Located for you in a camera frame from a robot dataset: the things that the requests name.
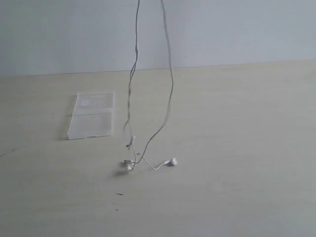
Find clear plastic storage box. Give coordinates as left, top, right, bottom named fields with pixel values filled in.
left=67, top=90, right=115, bottom=140

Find white wired earphones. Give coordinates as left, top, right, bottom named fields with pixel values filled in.
left=121, top=0, right=178, bottom=171

